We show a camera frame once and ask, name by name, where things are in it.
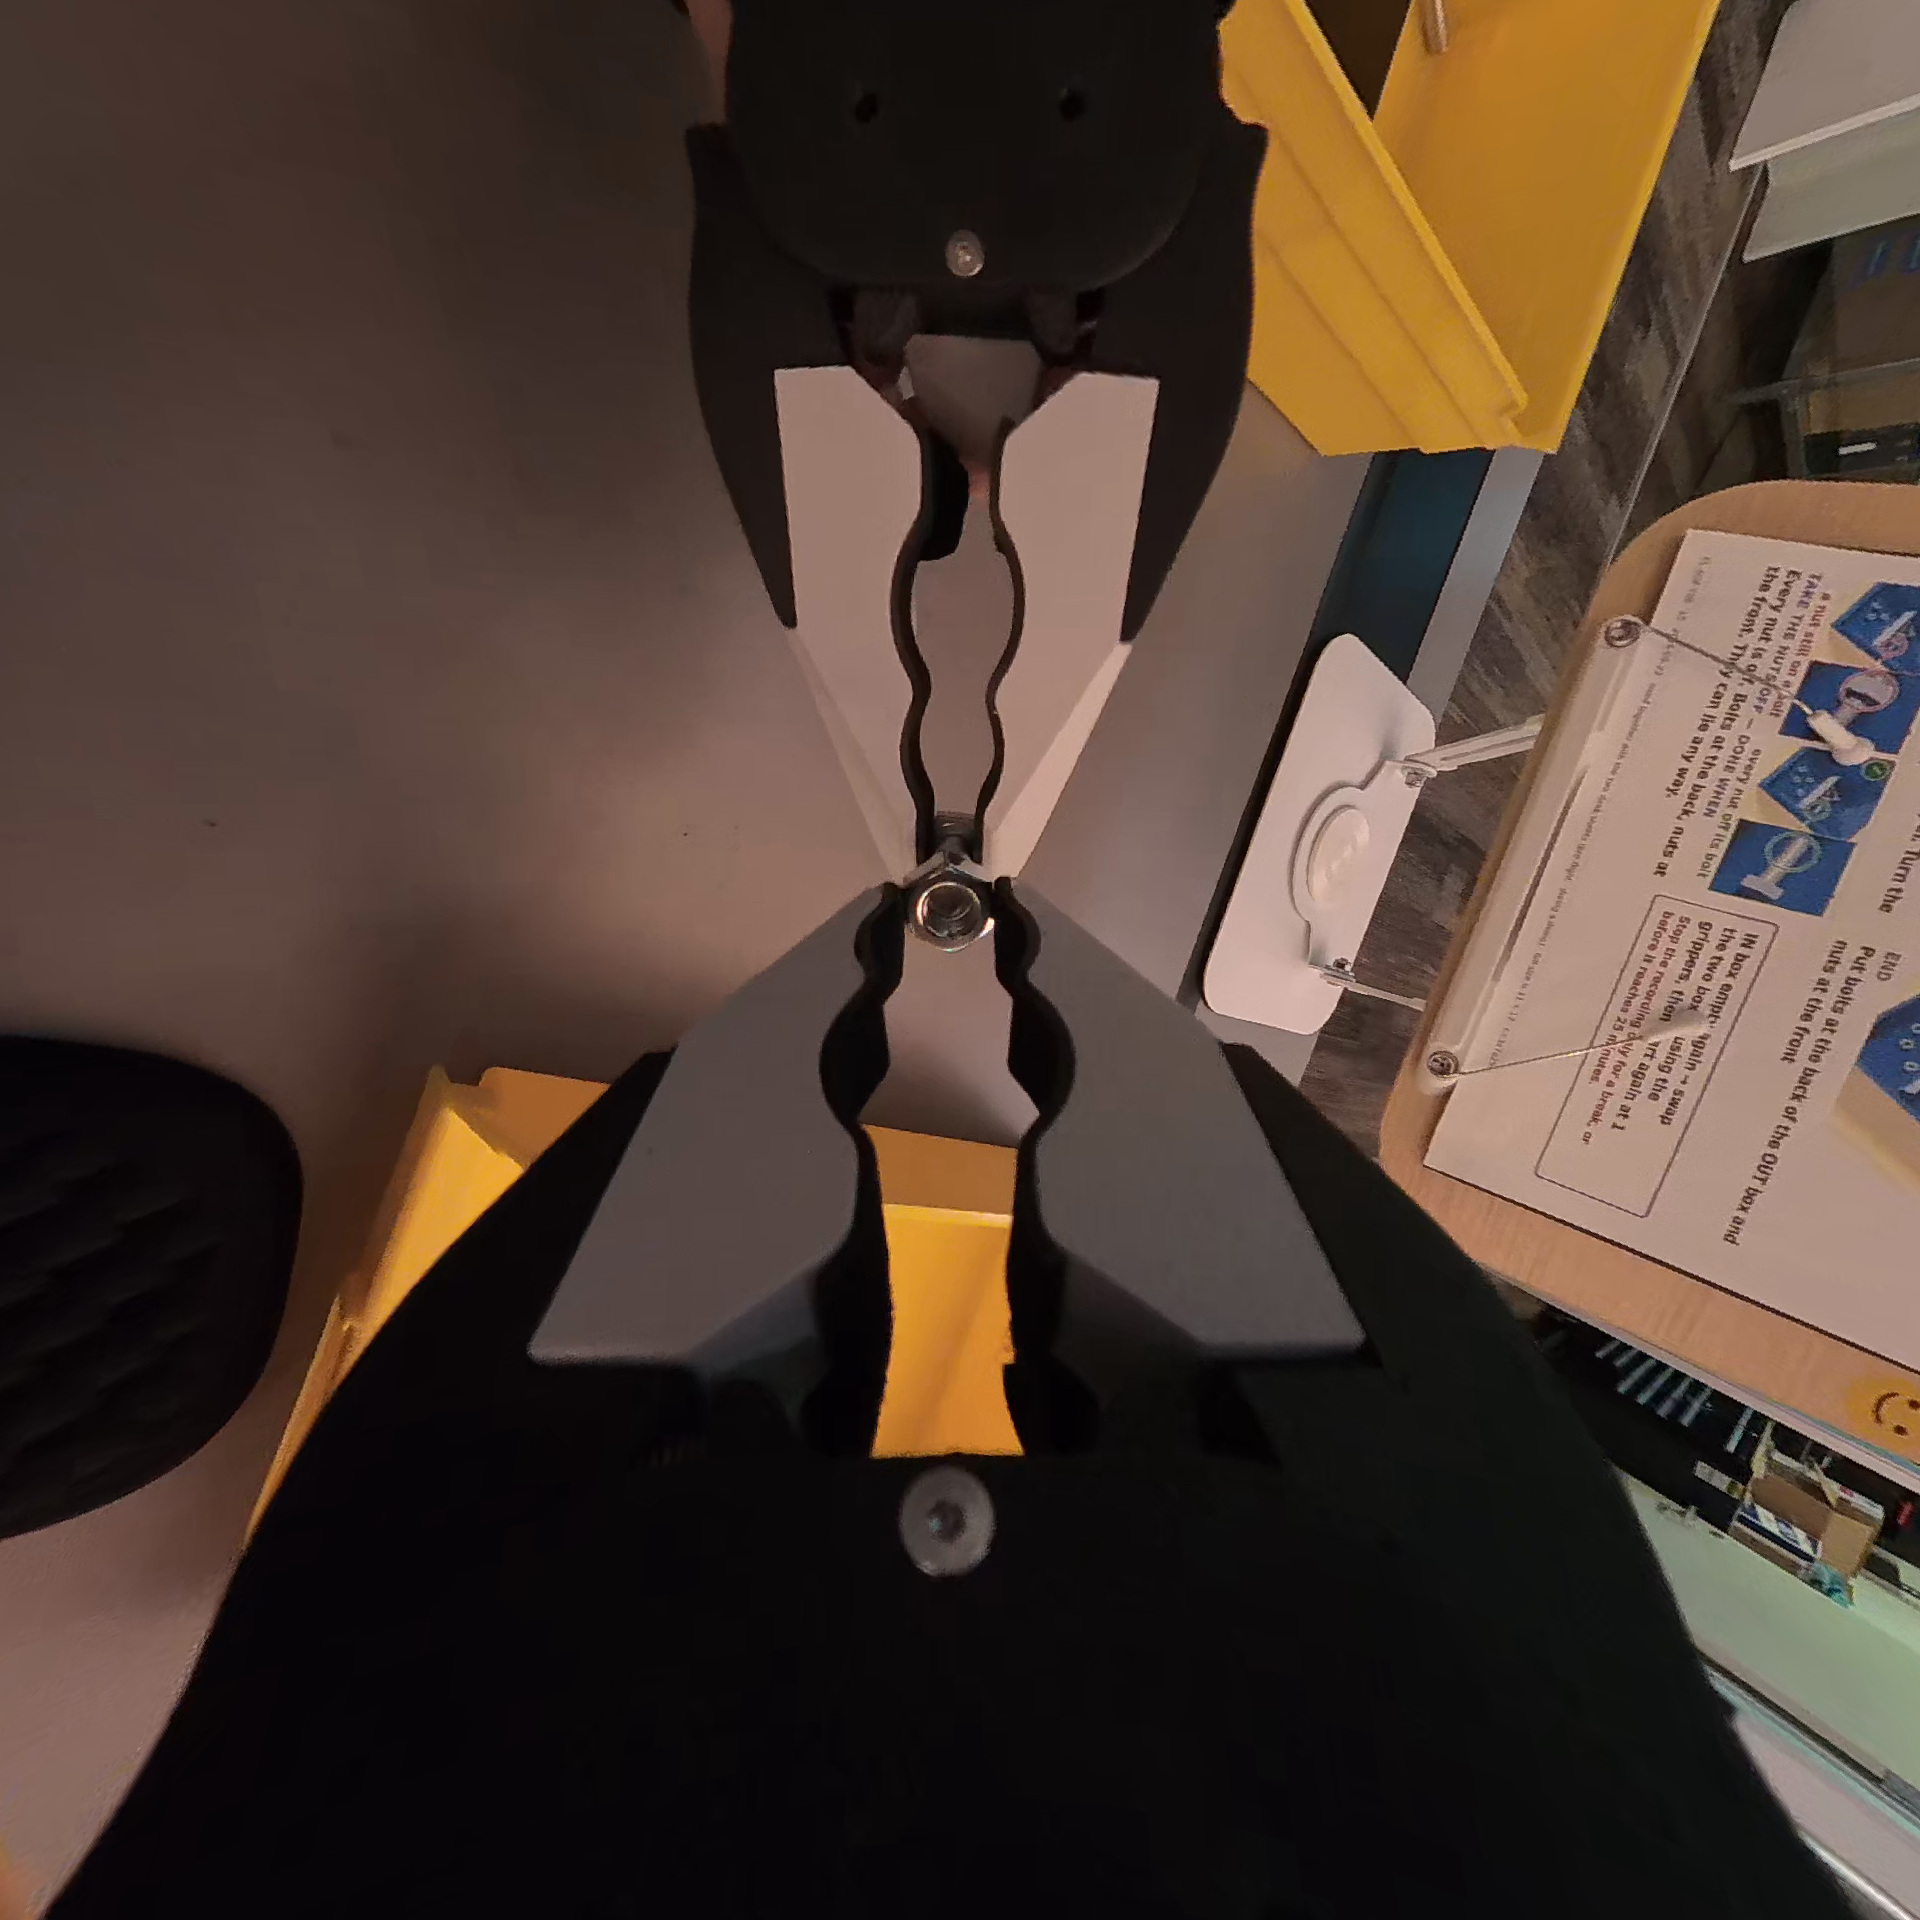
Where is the printed instruction sheet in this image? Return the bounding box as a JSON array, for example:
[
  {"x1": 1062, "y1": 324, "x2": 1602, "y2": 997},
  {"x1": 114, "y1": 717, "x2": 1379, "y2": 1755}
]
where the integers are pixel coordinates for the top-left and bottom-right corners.
[{"x1": 1422, "y1": 527, "x2": 1920, "y2": 1355}]

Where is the steel hex nut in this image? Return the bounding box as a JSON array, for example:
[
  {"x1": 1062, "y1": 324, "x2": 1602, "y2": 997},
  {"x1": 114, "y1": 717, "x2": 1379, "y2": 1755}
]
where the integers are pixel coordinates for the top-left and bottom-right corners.
[{"x1": 904, "y1": 867, "x2": 999, "y2": 954}]

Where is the yellow plastic bin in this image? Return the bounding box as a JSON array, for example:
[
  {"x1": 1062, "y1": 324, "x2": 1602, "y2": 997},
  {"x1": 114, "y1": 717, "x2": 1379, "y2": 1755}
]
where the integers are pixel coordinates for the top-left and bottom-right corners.
[
  {"x1": 244, "y1": 1062, "x2": 1025, "y2": 1535},
  {"x1": 1219, "y1": 0, "x2": 1722, "y2": 454}
]

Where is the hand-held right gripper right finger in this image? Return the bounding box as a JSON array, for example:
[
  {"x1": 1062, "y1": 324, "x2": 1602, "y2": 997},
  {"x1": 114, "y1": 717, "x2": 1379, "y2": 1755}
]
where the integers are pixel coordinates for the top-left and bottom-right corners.
[{"x1": 996, "y1": 883, "x2": 1368, "y2": 1453}]

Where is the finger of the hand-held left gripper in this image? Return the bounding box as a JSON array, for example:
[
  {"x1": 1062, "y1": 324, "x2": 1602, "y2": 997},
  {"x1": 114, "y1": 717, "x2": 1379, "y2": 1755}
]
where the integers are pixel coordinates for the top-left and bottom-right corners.
[
  {"x1": 964, "y1": 369, "x2": 1168, "y2": 881},
  {"x1": 774, "y1": 364, "x2": 975, "y2": 881}
]

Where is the black quilted pad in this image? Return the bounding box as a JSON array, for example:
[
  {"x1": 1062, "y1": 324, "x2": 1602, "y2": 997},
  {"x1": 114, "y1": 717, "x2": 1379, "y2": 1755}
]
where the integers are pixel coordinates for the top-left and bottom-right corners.
[{"x1": 0, "y1": 1031, "x2": 307, "y2": 1542}]

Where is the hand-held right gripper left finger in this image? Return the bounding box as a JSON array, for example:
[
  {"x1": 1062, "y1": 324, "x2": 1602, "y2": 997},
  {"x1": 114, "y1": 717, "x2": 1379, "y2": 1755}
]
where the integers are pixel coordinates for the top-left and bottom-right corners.
[{"x1": 528, "y1": 883, "x2": 905, "y2": 1453}]

